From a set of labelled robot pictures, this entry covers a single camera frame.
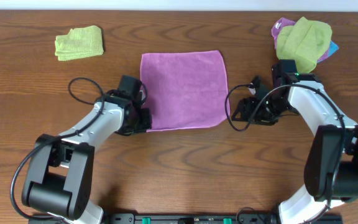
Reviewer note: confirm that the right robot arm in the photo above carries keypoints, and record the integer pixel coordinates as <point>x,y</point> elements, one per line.
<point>331,170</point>

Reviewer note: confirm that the blue cloth under pile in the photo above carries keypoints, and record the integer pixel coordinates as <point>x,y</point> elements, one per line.
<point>331,50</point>

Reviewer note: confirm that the crumpled olive green cloth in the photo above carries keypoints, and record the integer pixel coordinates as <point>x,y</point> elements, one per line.
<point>305,43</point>

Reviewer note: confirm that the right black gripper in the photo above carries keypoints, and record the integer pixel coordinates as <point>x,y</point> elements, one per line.
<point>249,104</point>

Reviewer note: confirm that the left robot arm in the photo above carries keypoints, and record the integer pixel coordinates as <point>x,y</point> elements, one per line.
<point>59,178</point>

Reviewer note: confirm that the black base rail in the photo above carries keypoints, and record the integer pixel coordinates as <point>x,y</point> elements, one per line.
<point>191,219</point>

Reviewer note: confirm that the folded light green cloth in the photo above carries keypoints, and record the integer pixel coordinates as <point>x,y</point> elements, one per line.
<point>79,43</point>

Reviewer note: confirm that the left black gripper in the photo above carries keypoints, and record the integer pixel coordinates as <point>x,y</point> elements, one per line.
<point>145,118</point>

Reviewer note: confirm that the purple microfibre cloth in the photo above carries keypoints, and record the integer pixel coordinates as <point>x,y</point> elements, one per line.
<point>185,90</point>

